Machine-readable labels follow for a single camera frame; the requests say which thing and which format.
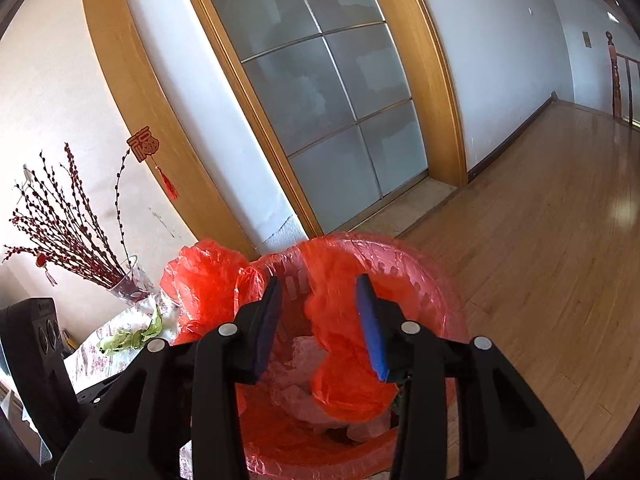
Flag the wastebasket with red liner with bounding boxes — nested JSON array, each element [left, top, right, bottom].
[[235, 232, 469, 480]]

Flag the wooden wall trim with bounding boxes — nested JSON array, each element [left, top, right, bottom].
[[79, 0, 262, 262]]

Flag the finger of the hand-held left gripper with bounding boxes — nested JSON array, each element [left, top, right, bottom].
[[76, 378, 124, 407]]

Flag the green lettuce leaf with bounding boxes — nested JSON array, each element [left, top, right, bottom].
[[97, 305, 164, 357]]

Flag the small red lantern ornament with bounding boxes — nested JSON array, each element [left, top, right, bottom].
[[35, 254, 59, 286]]

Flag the glass vase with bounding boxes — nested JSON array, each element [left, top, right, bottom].
[[109, 255, 152, 304]]

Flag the long white plastic bag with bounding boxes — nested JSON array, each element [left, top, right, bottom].
[[272, 335, 331, 423]]

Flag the frosted glass sliding door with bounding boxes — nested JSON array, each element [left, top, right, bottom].
[[192, 0, 431, 234]]

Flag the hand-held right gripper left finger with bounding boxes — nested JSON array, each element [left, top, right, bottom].
[[55, 276, 284, 480]]

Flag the wooden stair railing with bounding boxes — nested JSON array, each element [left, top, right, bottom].
[[604, 30, 640, 127]]

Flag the wooden door frame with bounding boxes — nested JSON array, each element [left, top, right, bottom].
[[172, 0, 469, 242]]

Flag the red berry branches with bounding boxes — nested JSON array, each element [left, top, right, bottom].
[[2, 142, 137, 291]]

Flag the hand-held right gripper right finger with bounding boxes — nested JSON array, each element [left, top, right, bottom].
[[356, 274, 586, 480]]

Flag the red plastic bag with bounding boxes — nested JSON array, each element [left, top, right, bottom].
[[162, 240, 402, 424]]

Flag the red hanging tassel ornament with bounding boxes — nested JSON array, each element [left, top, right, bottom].
[[126, 126, 180, 201]]

